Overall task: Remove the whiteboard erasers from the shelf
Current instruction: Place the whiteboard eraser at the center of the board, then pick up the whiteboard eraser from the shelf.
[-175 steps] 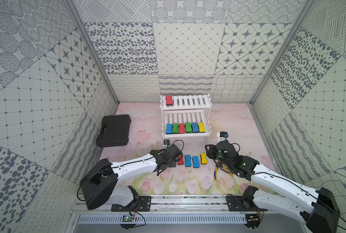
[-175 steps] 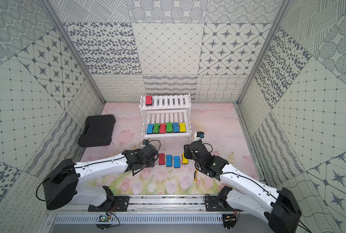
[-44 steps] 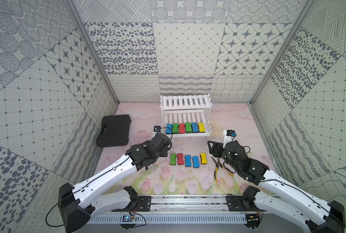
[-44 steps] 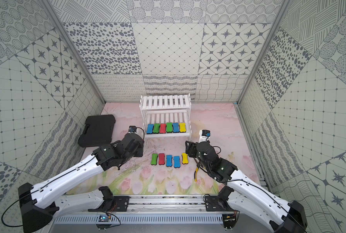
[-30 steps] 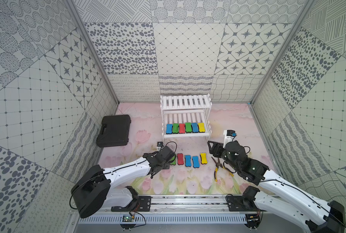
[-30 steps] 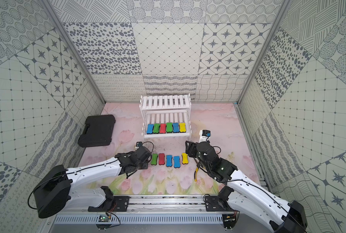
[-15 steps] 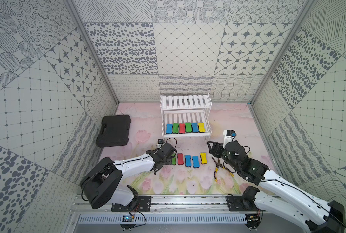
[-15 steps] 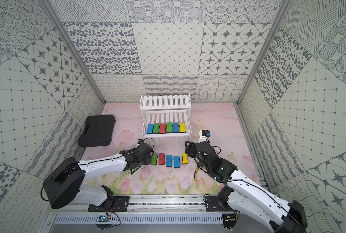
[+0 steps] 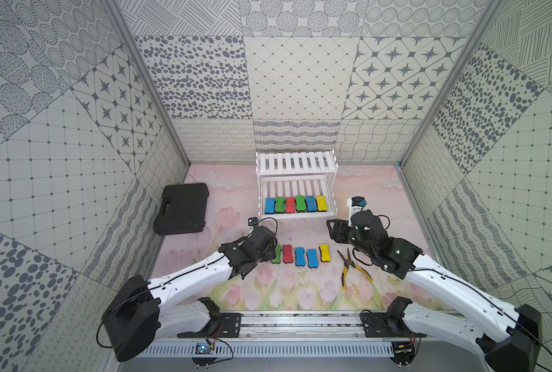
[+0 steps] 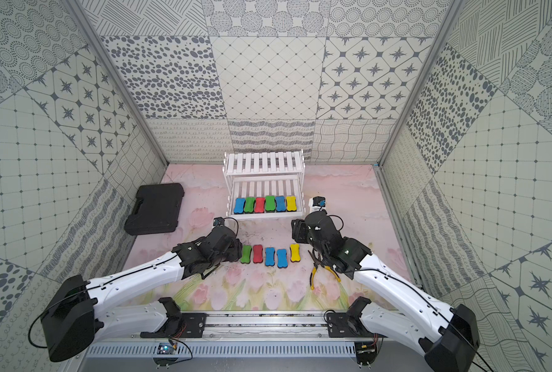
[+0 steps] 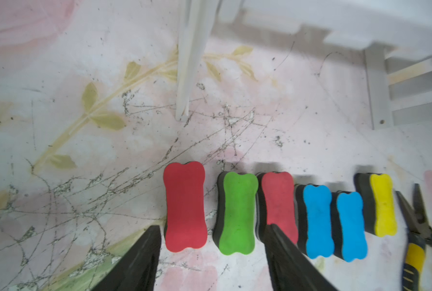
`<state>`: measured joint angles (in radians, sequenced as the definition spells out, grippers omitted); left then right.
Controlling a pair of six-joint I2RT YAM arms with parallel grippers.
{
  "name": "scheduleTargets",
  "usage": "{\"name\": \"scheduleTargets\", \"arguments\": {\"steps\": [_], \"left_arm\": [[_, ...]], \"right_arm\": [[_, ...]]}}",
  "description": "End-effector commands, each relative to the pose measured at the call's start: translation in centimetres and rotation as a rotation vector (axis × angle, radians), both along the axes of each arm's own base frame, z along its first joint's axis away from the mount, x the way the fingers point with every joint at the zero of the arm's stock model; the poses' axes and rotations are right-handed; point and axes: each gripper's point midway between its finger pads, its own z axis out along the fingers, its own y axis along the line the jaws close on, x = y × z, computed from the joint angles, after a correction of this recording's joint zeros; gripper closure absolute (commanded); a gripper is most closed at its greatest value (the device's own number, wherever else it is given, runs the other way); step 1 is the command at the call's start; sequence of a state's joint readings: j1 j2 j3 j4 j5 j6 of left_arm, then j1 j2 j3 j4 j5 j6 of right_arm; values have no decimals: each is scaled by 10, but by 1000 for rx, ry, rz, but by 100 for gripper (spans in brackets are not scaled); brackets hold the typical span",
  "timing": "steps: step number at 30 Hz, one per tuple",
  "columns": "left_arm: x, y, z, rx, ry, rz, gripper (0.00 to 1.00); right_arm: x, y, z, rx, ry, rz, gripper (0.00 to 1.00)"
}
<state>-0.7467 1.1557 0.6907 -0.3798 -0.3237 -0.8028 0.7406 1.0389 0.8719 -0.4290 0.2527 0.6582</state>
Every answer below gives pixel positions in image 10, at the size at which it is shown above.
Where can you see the aluminium mounting rail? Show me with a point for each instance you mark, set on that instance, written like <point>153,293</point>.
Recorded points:
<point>266,325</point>

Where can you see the green eraser top shelf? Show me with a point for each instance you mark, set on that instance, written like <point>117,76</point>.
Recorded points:
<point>246,254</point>

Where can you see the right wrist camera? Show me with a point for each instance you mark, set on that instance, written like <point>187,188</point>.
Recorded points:
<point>317,204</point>

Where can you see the white cable duct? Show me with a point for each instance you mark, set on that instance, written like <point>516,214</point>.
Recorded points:
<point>225,349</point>

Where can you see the yellow eraser top shelf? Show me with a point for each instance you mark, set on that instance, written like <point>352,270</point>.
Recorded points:
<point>295,253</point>

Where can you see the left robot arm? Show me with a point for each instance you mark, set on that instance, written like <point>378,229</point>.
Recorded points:
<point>83,312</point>

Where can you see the yellow eraser shelf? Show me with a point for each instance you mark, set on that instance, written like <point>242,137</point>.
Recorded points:
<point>295,253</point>
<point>291,204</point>

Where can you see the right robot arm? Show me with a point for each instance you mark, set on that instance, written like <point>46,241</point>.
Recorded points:
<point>447,337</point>

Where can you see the blue eraser shelf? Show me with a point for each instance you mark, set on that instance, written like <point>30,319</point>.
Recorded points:
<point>270,254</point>
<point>282,258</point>
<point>280,204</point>
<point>239,206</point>

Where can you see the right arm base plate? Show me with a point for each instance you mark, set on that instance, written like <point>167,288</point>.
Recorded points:
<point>341,325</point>

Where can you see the green eraser shelf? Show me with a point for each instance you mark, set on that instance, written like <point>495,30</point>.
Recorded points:
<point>270,204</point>
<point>249,205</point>
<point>246,254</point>

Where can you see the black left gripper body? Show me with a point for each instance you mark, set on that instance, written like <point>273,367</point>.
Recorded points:
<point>232,249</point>

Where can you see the white wooden two-tier shelf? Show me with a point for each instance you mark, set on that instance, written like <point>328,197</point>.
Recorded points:
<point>262,174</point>

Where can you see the black plastic tool case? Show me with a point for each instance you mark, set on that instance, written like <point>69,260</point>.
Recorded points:
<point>156,209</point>

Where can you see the red eraser shelf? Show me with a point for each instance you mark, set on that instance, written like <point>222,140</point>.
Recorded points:
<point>259,205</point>
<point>257,254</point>

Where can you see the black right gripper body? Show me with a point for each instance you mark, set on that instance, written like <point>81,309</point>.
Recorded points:
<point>318,246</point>

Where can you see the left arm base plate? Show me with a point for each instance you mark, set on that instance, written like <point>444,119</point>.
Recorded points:
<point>186,325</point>

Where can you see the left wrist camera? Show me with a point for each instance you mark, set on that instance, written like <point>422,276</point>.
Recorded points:
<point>218,221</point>

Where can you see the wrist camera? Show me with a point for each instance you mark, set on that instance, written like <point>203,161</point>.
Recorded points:
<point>218,221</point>
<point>317,204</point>

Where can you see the yellow handled pliers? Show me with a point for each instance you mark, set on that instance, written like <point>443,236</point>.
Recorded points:
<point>316,265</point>

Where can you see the blue eraser top shelf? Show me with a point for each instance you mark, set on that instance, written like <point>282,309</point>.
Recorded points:
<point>282,258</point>
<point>270,254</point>

